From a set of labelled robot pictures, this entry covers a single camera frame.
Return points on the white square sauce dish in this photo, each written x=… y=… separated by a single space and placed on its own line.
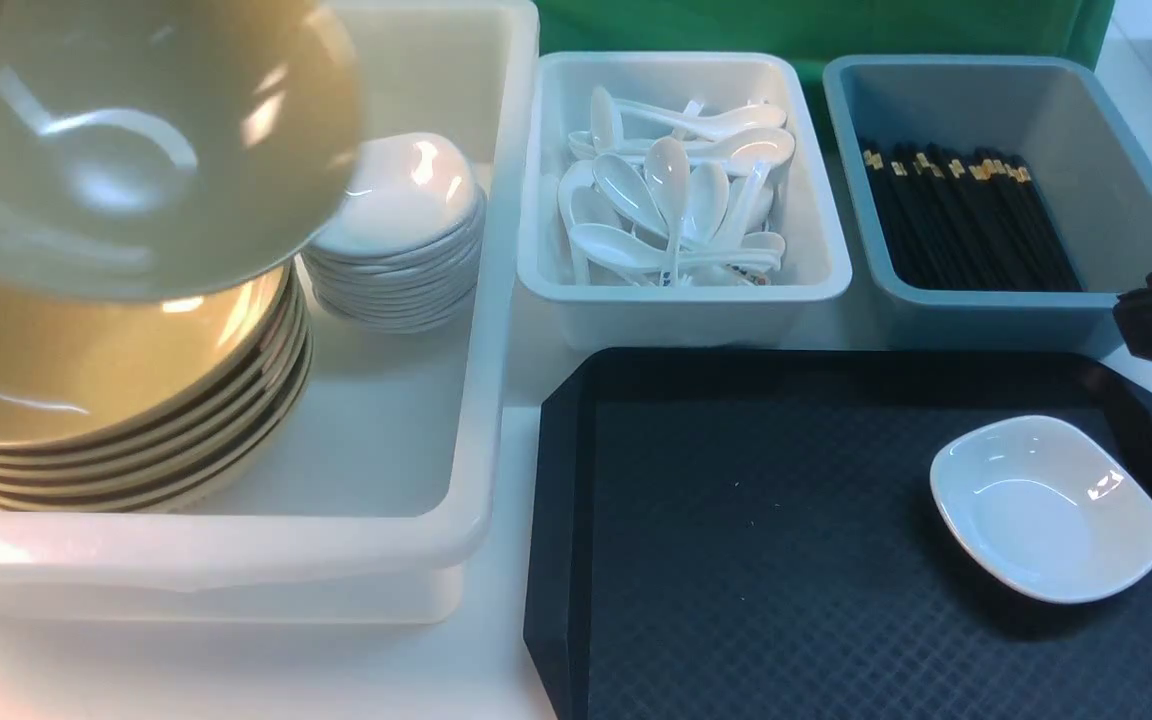
x=1044 y=509

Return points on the yellow noodle bowl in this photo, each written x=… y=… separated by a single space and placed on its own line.
x=151 y=150

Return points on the stacked yellow bowl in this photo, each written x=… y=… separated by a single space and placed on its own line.
x=221 y=403
x=70 y=369
x=212 y=464
x=67 y=483

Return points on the top stacked yellow bowl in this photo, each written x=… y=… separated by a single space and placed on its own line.
x=70 y=369

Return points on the blue-grey chopstick bin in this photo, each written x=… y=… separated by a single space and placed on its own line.
x=1092 y=172

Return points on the black chopsticks bundle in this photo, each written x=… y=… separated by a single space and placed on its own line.
x=966 y=221

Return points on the green backdrop cloth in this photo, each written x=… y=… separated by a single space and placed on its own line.
x=808 y=34

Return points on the black plastic serving tray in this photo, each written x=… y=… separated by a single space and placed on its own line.
x=730 y=533

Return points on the white spoon bin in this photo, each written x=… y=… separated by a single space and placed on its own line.
x=722 y=309

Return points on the pile of white spoons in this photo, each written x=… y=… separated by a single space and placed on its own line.
x=668 y=198

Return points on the stack of white sauce dishes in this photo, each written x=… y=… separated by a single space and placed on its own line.
x=401 y=255

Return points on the large white plastic bin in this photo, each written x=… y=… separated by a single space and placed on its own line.
x=366 y=503

